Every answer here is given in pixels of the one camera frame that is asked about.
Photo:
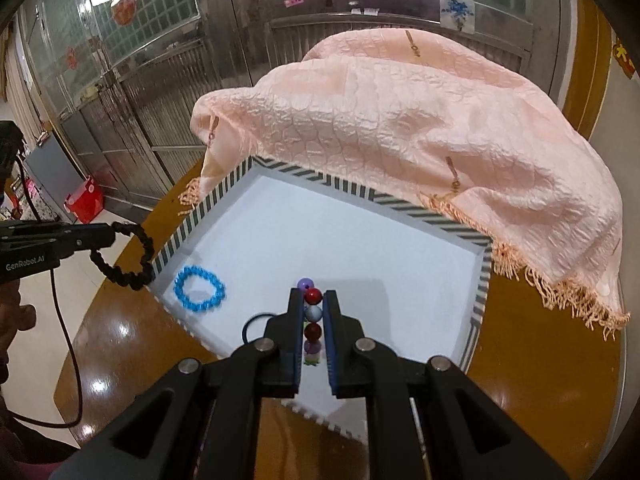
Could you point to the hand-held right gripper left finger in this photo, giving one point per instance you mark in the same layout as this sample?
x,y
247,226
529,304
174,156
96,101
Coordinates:
x,y
300,345

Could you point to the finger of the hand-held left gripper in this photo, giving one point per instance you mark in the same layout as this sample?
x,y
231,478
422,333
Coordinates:
x,y
85,237

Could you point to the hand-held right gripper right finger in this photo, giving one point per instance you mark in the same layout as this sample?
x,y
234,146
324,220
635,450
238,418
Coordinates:
x,y
330,350

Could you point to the black scrunchie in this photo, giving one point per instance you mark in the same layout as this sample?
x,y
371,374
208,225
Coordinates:
x,y
147,247

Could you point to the striped cardboard box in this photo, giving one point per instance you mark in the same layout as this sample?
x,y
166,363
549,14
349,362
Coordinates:
x,y
350,260

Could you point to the person's left hand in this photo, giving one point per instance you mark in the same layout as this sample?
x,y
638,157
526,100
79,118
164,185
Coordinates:
x,y
15,310

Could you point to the red box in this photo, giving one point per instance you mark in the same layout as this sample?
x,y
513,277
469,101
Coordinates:
x,y
85,200

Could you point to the grey board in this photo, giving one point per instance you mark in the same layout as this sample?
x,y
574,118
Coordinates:
x,y
47,170

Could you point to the metal grille door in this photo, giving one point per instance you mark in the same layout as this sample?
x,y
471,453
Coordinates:
x,y
150,110

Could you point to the small red door sticker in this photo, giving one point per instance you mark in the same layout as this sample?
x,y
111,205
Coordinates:
x,y
71,55

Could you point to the person's dark clothing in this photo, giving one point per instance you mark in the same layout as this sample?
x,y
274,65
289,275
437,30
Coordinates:
x,y
25,450

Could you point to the peach fringed cloth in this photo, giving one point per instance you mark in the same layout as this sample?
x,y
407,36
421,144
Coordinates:
x,y
375,125

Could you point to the round red door sticker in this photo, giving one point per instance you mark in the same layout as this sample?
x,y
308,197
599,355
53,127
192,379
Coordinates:
x,y
127,7

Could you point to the small pink label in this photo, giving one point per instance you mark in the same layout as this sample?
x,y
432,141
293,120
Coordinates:
x,y
294,1

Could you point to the blue flower sticker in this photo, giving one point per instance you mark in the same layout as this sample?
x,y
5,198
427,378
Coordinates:
x,y
457,12

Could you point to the red wall decoration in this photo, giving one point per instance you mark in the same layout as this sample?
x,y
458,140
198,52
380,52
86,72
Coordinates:
x,y
624,60

